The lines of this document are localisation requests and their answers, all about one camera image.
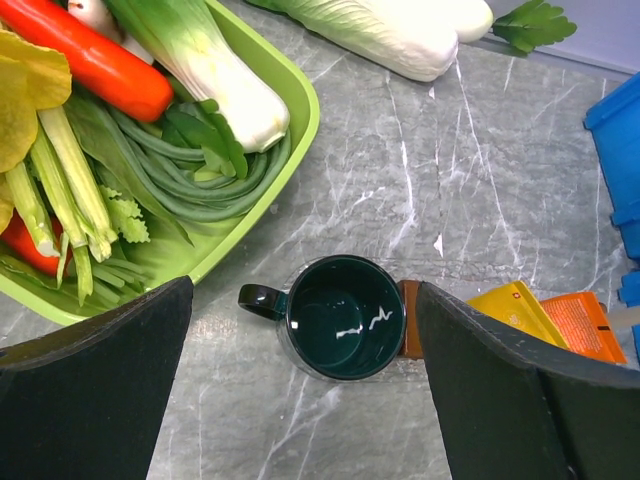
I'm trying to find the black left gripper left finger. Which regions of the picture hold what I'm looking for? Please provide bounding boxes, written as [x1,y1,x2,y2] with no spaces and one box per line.
[1,276,194,479]

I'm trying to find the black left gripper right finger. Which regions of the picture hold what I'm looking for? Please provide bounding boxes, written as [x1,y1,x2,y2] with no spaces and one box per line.
[416,282,639,479]

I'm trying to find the clear acrylic holder brown ends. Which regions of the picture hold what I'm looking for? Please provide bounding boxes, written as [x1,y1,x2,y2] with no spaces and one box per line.
[398,280,423,360]

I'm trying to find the dark green mug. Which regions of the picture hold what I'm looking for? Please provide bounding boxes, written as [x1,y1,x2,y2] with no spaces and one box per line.
[237,254,407,382]

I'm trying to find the light green tray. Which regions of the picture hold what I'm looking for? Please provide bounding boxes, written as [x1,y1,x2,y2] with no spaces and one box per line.
[1,1,320,326]

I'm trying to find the green celery stalks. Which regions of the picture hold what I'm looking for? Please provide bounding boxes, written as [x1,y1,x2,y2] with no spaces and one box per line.
[1,107,150,307]

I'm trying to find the green long beans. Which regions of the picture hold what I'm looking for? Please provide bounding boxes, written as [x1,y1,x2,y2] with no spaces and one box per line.
[82,104,292,223]

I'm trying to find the blue four-compartment bin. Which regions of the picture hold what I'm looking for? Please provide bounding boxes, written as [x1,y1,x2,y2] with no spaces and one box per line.
[583,72,640,366]

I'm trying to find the yellow napa cabbage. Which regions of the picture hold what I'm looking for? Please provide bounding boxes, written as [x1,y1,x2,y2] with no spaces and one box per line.
[0,27,74,234]

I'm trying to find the orange carrot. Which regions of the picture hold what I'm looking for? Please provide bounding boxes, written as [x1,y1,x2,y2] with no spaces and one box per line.
[1,1,173,123]

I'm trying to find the green bok choy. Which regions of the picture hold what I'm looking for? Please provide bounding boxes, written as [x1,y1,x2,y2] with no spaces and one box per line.
[106,1,290,153]

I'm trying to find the long green napa cabbage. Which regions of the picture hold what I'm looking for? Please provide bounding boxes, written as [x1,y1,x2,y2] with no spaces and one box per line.
[252,0,459,82]

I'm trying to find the green radish leaf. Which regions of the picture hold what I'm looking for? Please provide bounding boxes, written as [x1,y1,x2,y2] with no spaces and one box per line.
[491,0,578,56]

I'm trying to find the white mushroom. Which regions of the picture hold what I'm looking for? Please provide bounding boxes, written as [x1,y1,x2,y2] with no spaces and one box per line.
[67,0,123,44]

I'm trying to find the white radish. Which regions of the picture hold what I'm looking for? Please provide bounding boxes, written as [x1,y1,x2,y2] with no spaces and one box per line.
[451,0,494,43]

